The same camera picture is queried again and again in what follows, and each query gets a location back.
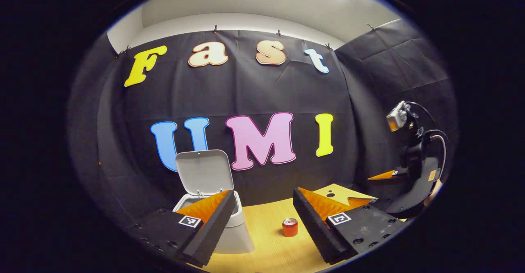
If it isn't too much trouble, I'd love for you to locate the red pop can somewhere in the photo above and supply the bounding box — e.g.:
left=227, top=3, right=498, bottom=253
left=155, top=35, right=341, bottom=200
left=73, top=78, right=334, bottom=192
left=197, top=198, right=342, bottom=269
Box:
left=282, top=218, right=299, bottom=238

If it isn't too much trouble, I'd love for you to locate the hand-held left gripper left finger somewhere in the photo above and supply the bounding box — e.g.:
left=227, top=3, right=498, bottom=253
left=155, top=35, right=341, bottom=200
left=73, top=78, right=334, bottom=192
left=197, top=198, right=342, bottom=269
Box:
left=130, top=190, right=237, bottom=268

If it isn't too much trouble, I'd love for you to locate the black backdrop cloth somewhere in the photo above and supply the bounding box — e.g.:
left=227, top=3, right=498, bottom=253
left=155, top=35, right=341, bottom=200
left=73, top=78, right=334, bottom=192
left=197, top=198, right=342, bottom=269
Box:
left=68, top=19, right=458, bottom=232

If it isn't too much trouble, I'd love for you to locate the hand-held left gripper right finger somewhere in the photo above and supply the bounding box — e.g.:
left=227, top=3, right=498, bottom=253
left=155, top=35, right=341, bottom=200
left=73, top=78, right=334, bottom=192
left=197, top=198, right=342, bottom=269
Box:
left=292, top=187, right=407, bottom=265

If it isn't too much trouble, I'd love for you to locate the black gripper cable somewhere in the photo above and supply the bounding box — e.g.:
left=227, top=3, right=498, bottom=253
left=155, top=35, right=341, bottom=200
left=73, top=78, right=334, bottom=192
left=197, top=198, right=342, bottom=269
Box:
left=404, top=101, right=450, bottom=179

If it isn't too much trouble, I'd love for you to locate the row of black cloth clips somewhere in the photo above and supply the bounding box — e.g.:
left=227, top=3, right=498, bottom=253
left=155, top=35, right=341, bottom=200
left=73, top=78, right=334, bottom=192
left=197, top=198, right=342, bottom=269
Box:
left=121, top=22, right=376, bottom=54

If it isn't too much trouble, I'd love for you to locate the white desktop garbage bin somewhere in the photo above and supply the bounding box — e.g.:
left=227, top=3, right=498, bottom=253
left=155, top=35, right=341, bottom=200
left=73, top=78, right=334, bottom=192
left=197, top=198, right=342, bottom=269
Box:
left=172, top=149, right=256, bottom=255

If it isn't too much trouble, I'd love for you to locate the wooden desktop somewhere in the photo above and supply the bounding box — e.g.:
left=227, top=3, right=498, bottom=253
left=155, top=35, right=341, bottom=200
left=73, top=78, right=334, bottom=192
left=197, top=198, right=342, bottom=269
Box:
left=201, top=183, right=380, bottom=273

